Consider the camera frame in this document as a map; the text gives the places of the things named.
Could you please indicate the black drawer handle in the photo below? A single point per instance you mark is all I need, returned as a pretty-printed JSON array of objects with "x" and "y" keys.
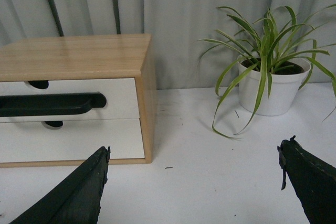
[{"x": 51, "y": 104}]

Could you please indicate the wooden drawer cabinet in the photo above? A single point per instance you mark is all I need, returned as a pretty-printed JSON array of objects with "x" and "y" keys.
[{"x": 40, "y": 60}]

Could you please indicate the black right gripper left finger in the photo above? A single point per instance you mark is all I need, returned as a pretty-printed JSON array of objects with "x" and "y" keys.
[{"x": 77, "y": 198}]

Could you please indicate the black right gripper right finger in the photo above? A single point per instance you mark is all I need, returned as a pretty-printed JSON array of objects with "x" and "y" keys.
[{"x": 312, "y": 179}]

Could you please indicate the grey curtain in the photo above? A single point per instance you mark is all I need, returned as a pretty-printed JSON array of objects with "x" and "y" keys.
[{"x": 178, "y": 28}]

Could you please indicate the green spider plant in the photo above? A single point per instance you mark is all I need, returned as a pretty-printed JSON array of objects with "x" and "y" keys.
[{"x": 273, "y": 65}]

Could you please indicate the white drawer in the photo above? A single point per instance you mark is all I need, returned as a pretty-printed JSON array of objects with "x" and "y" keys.
[
  {"x": 120, "y": 94},
  {"x": 75, "y": 140}
]

